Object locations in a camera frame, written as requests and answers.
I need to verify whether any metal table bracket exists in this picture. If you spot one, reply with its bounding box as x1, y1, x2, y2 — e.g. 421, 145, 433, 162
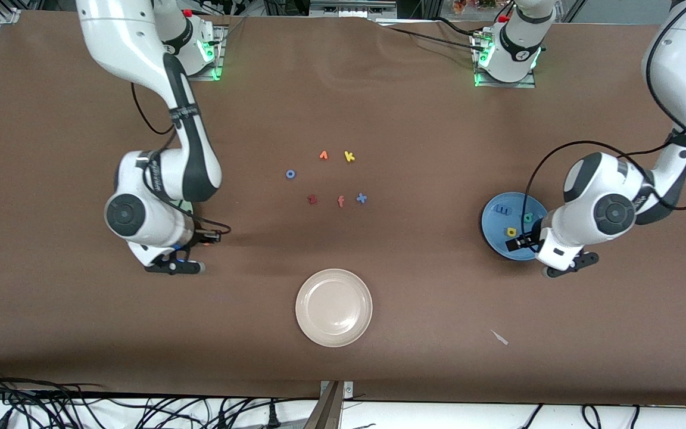
304, 380, 355, 429

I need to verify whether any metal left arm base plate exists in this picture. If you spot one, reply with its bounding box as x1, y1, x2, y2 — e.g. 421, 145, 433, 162
472, 30, 538, 89

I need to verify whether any grey metal device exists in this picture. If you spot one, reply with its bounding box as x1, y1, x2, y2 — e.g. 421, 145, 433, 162
309, 0, 399, 19

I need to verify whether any black hanging cable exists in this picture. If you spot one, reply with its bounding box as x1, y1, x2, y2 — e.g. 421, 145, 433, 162
520, 403, 544, 429
580, 404, 604, 429

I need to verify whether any black cable on table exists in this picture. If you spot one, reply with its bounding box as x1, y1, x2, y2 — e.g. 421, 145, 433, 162
386, 16, 490, 52

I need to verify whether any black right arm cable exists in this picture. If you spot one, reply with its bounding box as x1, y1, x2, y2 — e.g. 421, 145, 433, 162
130, 81, 232, 243

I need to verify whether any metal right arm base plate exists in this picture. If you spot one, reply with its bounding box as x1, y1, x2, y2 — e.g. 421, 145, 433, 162
183, 23, 226, 82

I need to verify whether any blue plate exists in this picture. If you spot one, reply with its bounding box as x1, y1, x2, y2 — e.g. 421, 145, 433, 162
481, 191, 552, 262

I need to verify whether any black cable tangle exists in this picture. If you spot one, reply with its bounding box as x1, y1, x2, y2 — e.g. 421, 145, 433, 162
0, 368, 320, 429

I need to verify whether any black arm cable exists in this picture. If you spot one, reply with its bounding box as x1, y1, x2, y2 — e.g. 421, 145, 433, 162
130, 81, 232, 243
521, 0, 686, 240

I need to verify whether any colourful toy pile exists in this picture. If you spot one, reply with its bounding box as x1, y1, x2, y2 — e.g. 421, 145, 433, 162
451, 0, 502, 14

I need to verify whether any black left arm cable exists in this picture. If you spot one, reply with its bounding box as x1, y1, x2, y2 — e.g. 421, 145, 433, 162
521, 0, 686, 240

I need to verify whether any beige plate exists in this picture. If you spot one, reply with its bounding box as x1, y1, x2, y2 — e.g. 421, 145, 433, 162
295, 268, 373, 348

